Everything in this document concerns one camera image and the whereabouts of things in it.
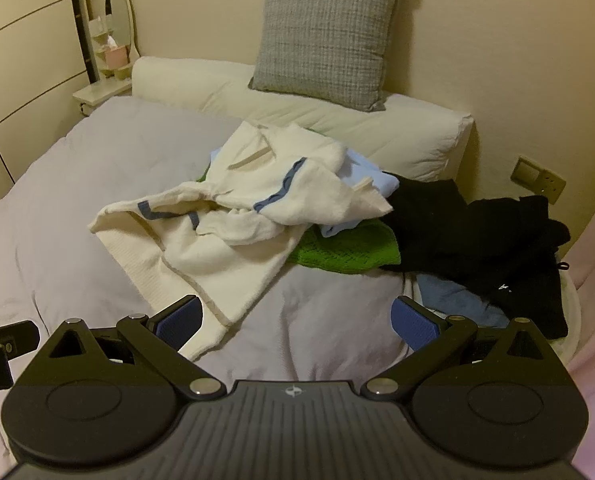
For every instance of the grey woven cushion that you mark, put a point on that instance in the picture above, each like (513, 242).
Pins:
(330, 50)

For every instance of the pink tissue box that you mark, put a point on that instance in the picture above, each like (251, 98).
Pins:
(116, 57)

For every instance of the white round laundry basket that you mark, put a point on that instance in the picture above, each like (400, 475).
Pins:
(566, 347)

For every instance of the light blue shirt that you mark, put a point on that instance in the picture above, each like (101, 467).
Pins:
(259, 194)

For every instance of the blue denim garment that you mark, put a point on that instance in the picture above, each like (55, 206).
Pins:
(450, 298)

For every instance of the green knit garment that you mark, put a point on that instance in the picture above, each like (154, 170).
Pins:
(366, 246)

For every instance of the cream wardrobe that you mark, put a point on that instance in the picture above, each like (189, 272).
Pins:
(41, 66)

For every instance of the grey bed sheet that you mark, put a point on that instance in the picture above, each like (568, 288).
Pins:
(309, 325)

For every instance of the cream knit striped sweater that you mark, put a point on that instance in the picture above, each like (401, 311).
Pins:
(152, 239)

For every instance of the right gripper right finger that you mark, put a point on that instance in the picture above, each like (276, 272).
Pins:
(433, 340)

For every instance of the long cream bolster pillow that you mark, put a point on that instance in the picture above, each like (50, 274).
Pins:
(415, 139)

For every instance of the black garment pile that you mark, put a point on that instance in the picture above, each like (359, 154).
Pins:
(503, 250)

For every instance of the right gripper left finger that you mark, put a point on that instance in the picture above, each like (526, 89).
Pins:
(157, 341)

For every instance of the wall power socket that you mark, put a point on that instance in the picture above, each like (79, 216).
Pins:
(538, 180)

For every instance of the white bedside shelf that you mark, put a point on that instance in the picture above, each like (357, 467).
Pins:
(94, 95)

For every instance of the oval vanity mirror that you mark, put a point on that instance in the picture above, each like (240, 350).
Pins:
(119, 20)

